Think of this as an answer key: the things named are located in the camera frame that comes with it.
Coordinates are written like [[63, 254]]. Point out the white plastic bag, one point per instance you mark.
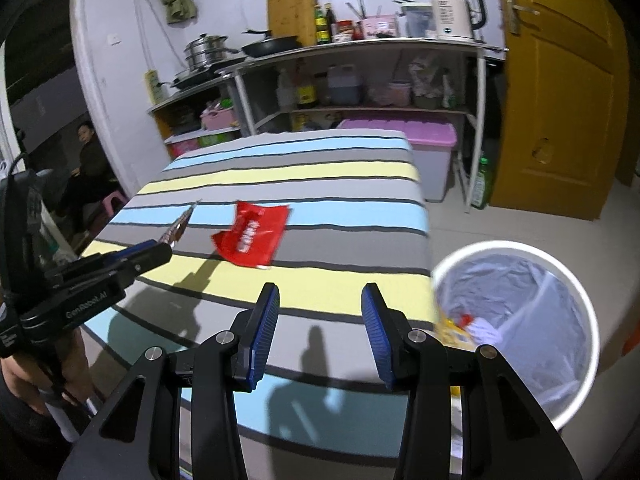
[[432, 82]]

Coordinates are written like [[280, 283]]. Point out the person's left forearm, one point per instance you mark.
[[25, 440]]

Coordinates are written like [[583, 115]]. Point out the dark sauce bottle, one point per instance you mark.
[[330, 25]]

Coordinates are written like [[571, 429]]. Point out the clear blender jug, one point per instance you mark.
[[417, 20]]

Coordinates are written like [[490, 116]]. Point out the grey plastic jug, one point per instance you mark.
[[345, 87]]

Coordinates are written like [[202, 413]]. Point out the pink stool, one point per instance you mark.
[[107, 205]]

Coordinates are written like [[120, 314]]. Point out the red jar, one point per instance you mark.
[[345, 31]]

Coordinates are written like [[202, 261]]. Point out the black frying pan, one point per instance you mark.
[[270, 47]]

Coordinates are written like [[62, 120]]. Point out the pink container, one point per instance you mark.
[[397, 92]]

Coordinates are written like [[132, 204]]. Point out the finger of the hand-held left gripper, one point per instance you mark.
[[132, 249], [150, 259]]

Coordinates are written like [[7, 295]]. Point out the pink basket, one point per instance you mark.
[[217, 120]]

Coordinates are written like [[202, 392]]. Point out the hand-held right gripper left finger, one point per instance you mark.
[[265, 340]]

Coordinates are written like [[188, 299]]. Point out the steel steamer pot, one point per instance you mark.
[[205, 52]]

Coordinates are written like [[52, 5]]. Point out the white wall switch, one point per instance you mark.
[[114, 38]]

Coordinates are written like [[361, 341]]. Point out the low wooden cabinet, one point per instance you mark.
[[160, 120]]

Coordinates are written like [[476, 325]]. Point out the brown striped wrapper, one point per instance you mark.
[[177, 227]]

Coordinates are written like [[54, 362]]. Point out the white electric kettle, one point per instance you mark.
[[452, 15]]

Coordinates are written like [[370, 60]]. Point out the white plastic bottle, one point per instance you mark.
[[286, 92]]

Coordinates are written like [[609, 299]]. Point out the white shelf rack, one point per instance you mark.
[[480, 90]]

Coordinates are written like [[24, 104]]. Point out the person's left hand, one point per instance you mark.
[[30, 380]]

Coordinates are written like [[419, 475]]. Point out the wooden cutting board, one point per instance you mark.
[[292, 12]]

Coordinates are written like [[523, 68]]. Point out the green plastic bottle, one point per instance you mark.
[[482, 185]]

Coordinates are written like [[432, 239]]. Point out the yellow wooden door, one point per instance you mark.
[[565, 110]]

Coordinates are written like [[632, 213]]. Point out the yellow wrapper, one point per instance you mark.
[[455, 332]]

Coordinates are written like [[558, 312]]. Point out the white bin with plastic liner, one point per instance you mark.
[[580, 300]]

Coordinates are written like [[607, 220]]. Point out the black wok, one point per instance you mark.
[[192, 81]]

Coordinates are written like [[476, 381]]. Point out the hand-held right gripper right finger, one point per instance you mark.
[[377, 340]]

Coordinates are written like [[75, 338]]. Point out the striped tablecloth table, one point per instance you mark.
[[300, 185]]

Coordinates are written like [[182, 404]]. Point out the dark bottle with yellow label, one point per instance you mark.
[[320, 27]]

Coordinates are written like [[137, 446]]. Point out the storage box with pink lid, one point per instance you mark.
[[435, 170]]

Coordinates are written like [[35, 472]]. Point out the oil bottle with yellow label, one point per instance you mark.
[[306, 92]]

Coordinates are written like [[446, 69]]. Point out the red wrapper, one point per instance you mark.
[[255, 235]]

